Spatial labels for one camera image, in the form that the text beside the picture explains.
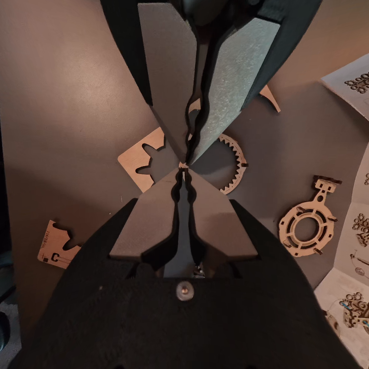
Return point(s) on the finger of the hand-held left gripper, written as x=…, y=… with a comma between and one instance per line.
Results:
x=236, y=77
x=167, y=72

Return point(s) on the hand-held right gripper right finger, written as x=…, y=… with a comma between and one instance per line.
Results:
x=224, y=227

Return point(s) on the square wooden offcut gear cutout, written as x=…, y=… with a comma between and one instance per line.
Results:
x=129, y=161

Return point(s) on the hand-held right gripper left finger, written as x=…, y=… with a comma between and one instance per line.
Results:
x=135, y=230

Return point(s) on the triangular wooden offcut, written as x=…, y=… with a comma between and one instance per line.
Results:
x=271, y=98

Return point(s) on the folded instruction leaflet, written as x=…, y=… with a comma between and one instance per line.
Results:
x=340, y=282

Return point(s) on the long wooden offcut sheet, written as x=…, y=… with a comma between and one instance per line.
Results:
x=47, y=245

